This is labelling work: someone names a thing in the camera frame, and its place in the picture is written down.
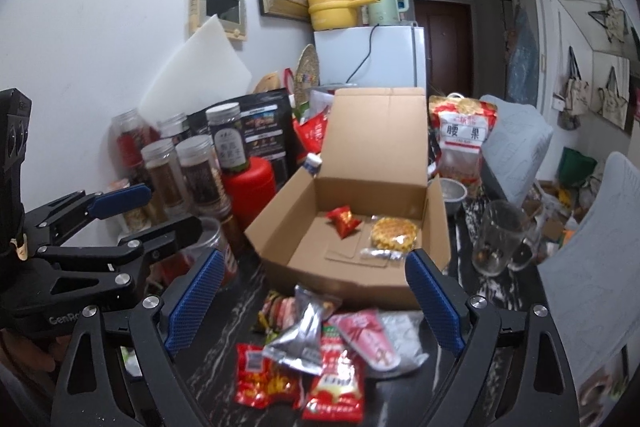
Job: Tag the clear jar brown contents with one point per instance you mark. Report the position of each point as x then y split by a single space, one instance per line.
160 182

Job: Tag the pink white snack packet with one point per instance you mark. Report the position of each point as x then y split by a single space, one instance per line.
370 332

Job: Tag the brown cardboard box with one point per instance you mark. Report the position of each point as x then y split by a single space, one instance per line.
370 142

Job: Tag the dark brown door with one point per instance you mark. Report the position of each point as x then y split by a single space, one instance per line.
445 47

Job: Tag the green bag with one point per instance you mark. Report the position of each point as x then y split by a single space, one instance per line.
575 167

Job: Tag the clear plastic jar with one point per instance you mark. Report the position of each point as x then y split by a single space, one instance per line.
172 127

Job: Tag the black printed bag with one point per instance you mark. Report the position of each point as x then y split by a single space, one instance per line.
265 127

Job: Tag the clear jar dark label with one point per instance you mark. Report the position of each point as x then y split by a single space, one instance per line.
200 179

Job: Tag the large clear jar red contents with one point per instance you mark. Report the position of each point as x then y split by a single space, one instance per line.
227 257

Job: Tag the silver snack packet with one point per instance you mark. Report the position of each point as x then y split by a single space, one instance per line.
300 332

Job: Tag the beige wall intercom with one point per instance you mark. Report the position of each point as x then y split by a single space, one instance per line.
217 7

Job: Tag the red gold-edged snack packet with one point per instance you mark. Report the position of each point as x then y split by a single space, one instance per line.
275 309

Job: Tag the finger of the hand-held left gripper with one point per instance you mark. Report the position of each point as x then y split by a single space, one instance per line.
165 239
120 199

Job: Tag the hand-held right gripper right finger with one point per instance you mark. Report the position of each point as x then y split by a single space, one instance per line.
432 307

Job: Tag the person's left hand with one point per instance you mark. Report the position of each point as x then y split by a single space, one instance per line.
25 357

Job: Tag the white fridge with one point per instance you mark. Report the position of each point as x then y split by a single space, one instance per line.
385 57

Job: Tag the glass mug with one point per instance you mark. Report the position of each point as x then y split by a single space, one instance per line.
497 242

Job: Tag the small red snack packet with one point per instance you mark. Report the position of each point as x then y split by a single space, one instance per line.
342 221

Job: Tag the red yellow snack packet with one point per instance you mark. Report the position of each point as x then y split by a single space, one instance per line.
260 382

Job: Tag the round yellow cake packet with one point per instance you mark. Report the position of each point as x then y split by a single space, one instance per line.
395 232

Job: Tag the white board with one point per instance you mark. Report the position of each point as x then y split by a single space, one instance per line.
195 67

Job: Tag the red plastic bag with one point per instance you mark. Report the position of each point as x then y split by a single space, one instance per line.
312 129

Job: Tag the red white-label snack packet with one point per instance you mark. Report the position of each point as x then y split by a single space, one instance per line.
337 382

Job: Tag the red white nut bag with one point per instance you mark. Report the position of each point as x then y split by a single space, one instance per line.
462 132

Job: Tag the woven straw fan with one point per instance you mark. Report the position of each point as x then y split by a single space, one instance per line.
305 67

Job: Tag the small metal bowl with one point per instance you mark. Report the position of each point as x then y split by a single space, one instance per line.
452 196

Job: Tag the green electric kettle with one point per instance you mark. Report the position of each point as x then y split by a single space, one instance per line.
385 2

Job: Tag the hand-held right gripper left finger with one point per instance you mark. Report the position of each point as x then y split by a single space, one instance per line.
195 302

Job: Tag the yellow cooking pot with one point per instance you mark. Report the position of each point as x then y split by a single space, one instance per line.
330 9

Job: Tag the beige tote bag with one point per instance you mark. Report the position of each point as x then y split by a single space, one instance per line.
575 99
612 99

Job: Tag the red plastic container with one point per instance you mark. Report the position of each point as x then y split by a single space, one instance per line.
252 187

